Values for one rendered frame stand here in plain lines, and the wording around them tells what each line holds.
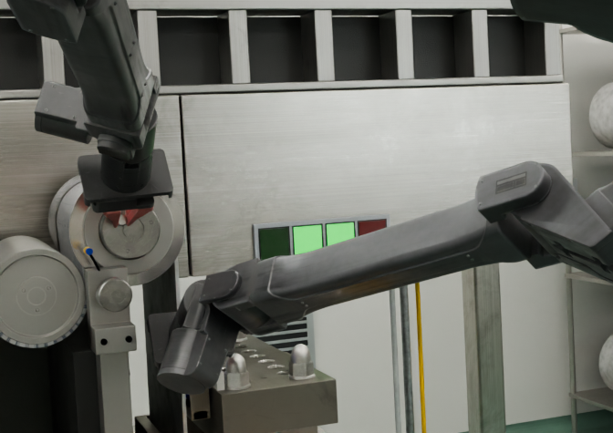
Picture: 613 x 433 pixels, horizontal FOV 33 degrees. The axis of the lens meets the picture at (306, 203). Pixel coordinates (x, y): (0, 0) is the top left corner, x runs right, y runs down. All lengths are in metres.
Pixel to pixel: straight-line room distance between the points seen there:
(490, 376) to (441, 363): 2.44
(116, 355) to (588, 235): 0.64
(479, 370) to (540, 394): 2.74
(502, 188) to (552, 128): 1.02
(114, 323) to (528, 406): 3.66
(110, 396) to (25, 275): 0.18
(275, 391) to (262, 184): 0.46
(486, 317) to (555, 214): 1.19
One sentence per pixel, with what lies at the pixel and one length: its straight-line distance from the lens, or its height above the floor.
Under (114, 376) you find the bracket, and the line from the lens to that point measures 1.30.
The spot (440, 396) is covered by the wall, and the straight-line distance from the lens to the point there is 4.58.
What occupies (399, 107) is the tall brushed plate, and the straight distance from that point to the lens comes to 1.81.
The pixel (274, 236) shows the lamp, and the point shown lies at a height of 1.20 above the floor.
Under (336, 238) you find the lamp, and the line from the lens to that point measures 1.75.
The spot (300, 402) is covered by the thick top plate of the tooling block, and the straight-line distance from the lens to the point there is 1.38.
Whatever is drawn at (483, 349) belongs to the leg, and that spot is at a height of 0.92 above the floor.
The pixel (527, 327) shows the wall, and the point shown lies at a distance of 4.74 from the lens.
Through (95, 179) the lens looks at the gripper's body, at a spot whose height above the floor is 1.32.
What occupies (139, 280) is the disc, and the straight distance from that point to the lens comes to 1.33.
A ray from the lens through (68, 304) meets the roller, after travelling 1.33.
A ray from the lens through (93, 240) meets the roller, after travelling 1.31.
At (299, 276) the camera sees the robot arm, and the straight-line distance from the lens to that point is 1.09.
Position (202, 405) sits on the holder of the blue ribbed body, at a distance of 1.39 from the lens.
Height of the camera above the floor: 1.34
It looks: 3 degrees down
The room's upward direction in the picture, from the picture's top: 3 degrees counter-clockwise
